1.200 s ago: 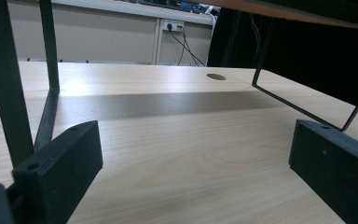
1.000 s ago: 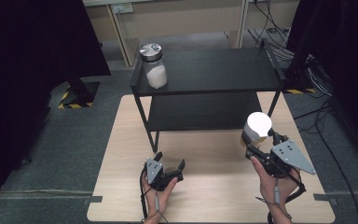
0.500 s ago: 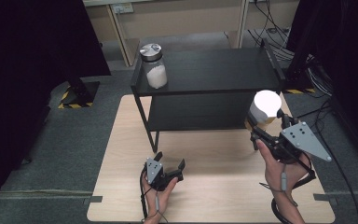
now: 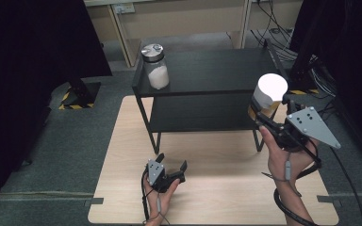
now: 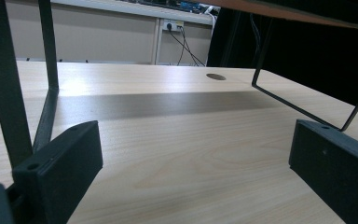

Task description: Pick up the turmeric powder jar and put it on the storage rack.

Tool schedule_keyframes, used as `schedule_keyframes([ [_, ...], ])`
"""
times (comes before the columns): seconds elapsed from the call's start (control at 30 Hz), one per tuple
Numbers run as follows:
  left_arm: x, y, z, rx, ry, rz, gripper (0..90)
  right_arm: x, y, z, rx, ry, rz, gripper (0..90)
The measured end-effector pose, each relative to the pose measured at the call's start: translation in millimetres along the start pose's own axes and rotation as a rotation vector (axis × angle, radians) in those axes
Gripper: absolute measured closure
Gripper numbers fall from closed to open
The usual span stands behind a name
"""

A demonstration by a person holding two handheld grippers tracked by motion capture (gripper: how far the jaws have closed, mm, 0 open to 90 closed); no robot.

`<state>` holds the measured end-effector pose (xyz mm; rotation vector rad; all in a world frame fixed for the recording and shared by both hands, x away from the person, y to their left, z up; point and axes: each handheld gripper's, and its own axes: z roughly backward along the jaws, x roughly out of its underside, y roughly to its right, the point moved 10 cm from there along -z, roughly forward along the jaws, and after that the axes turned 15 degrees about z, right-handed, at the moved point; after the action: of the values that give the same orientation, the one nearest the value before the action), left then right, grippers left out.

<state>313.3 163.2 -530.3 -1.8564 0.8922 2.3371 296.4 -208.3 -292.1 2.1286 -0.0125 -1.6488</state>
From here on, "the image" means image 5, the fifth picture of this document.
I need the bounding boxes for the black plugged power cables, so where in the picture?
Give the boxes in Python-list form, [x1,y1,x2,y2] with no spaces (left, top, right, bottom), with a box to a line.
[167,26,207,67]

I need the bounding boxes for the white wall power outlet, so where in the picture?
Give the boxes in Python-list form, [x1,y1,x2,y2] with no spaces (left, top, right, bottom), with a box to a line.
[162,19,185,33]

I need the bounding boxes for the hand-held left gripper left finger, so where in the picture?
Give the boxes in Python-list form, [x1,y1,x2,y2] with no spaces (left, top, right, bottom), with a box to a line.
[12,120,104,224]

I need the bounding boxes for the black two-tier shelf rack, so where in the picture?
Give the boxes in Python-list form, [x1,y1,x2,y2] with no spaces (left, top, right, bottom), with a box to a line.
[0,0,358,171]

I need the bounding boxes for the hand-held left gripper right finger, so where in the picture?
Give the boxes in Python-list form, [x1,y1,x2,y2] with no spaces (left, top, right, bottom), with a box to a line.
[288,119,358,224]

